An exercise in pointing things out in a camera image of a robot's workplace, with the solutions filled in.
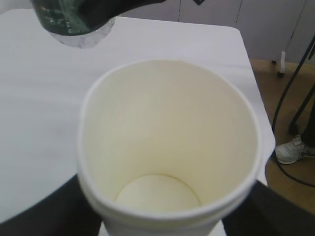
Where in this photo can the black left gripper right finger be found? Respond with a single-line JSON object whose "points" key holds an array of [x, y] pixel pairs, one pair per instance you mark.
{"points": [[266, 213]]}

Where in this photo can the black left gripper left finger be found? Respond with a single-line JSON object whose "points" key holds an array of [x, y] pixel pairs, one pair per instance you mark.
{"points": [[65, 212]]}

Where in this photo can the clear green-label water bottle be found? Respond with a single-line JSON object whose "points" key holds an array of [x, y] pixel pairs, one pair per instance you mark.
{"points": [[74, 23]]}

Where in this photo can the white paper cup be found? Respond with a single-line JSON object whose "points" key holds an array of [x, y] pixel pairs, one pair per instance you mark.
{"points": [[167, 148]]}

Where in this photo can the white wheeled stand leg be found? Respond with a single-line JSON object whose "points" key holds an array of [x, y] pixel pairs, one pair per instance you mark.
{"points": [[280, 62]]}

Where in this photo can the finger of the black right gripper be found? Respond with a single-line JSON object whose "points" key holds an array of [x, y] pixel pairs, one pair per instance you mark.
{"points": [[118, 9]]}

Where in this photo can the grey white sneaker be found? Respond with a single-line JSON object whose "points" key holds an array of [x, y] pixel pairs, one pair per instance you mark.
{"points": [[293, 151]]}

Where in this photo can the dark trouser leg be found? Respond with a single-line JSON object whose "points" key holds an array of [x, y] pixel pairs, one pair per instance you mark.
{"points": [[308, 136]]}

